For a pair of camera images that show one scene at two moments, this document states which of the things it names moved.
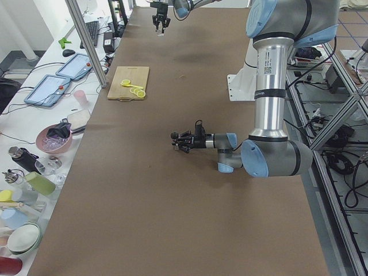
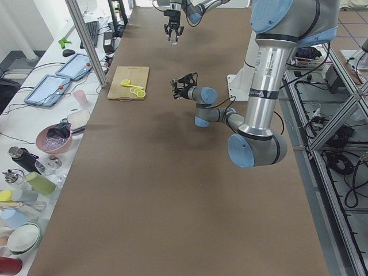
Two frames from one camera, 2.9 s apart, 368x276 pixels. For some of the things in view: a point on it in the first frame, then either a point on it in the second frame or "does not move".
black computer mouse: (68, 52) does not move
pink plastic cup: (81, 96) does not move
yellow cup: (6, 196) does not move
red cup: (10, 265) does not move
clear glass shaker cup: (160, 31) to (173, 36)
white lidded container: (78, 119) does not move
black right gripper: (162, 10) to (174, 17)
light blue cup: (13, 218) does not move
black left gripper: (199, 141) to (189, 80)
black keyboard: (93, 28) does not move
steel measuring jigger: (175, 135) to (177, 87)
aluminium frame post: (81, 29) does not move
